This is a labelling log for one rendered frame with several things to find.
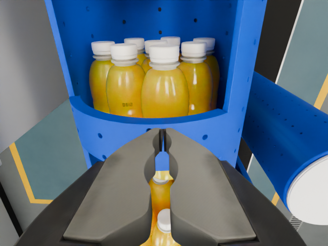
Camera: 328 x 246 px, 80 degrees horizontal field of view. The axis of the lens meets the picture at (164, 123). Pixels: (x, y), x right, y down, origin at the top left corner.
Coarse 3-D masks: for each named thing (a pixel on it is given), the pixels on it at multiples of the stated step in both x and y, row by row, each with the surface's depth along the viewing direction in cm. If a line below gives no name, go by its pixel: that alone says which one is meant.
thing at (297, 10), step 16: (272, 0) 108; (288, 0) 107; (272, 16) 111; (288, 16) 111; (272, 32) 115; (288, 32) 115; (272, 48) 119; (256, 64) 124; (272, 64) 123; (272, 80) 128; (240, 144) 152
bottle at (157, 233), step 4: (156, 224) 42; (156, 228) 41; (160, 228) 40; (152, 232) 43; (156, 232) 41; (160, 232) 40; (164, 232) 40; (168, 232) 40; (152, 236) 42; (156, 236) 41; (160, 236) 40; (164, 236) 40; (168, 236) 40; (152, 240) 42; (156, 240) 41; (160, 240) 40; (164, 240) 40; (168, 240) 40; (172, 240) 40; (152, 244) 43; (156, 244) 41; (160, 244) 40; (164, 244) 40; (168, 244) 40; (172, 244) 40; (176, 244) 40
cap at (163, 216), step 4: (160, 212) 41; (164, 212) 41; (168, 212) 41; (160, 216) 40; (164, 216) 40; (168, 216) 40; (160, 220) 40; (164, 220) 40; (168, 220) 40; (160, 224) 39; (164, 224) 39; (168, 224) 39; (164, 228) 39; (168, 228) 39
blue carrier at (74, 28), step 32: (64, 0) 29; (96, 0) 35; (128, 0) 38; (160, 0) 39; (192, 0) 38; (224, 0) 34; (256, 0) 19; (64, 32) 28; (96, 32) 36; (128, 32) 41; (192, 32) 40; (224, 32) 36; (256, 32) 22; (64, 64) 27; (224, 64) 37; (224, 96) 39; (96, 128) 24; (128, 128) 22; (192, 128) 22; (224, 128) 24; (96, 160) 41; (160, 160) 23; (224, 160) 27
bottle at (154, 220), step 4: (152, 208) 47; (152, 212) 45; (152, 216) 45; (152, 220) 45; (156, 220) 46; (152, 224) 44; (152, 228) 45; (148, 240) 45; (144, 244) 46; (148, 244) 46
